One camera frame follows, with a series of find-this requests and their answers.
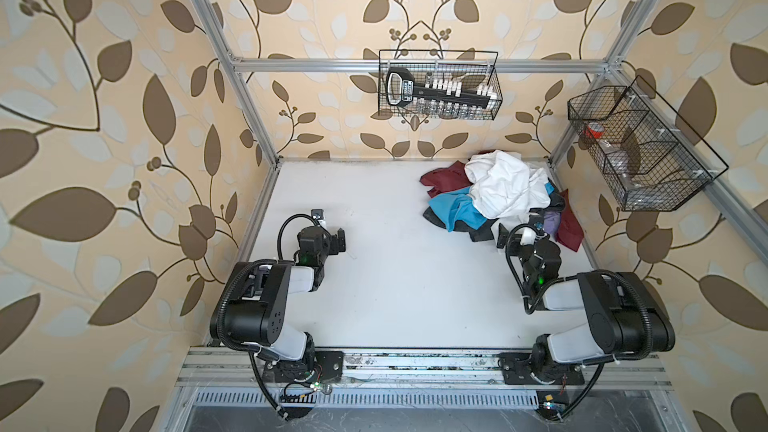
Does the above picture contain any back wire basket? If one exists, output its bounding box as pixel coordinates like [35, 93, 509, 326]
[377, 48, 503, 121]

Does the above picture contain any maroon cloth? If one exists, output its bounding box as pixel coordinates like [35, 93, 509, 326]
[419, 161, 472, 198]

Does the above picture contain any wire basket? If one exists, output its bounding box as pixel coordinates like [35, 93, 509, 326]
[377, 48, 503, 121]
[567, 76, 729, 212]

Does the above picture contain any dark grey cloth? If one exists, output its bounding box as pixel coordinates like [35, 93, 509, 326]
[423, 188, 566, 242]

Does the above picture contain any red capped plastic bottle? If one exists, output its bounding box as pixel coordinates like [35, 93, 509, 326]
[585, 122, 637, 180]

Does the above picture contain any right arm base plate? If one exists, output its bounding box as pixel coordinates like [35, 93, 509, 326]
[498, 352, 585, 386]

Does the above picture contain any aluminium frame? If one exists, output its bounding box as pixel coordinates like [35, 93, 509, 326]
[149, 0, 768, 432]

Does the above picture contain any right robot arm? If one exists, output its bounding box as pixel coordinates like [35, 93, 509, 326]
[497, 224, 676, 422]

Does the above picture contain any right wire basket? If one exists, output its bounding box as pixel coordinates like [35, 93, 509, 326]
[567, 76, 729, 212]

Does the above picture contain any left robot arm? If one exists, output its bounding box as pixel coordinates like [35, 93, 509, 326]
[209, 209, 346, 421]

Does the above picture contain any purple cloth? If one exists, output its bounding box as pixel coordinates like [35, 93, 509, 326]
[543, 210, 561, 237]

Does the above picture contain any teal blue cloth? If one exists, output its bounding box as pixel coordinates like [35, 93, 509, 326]
[428, 181, 555, 232]

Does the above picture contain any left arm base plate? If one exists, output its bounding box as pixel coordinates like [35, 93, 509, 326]
[263, 350, 345, 384]

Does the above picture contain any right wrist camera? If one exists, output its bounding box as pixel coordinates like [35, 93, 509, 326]
[520, 227, 538, 246]

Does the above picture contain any black tool with white bits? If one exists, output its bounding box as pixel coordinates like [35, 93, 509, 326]
[384, 67, 499, 109]

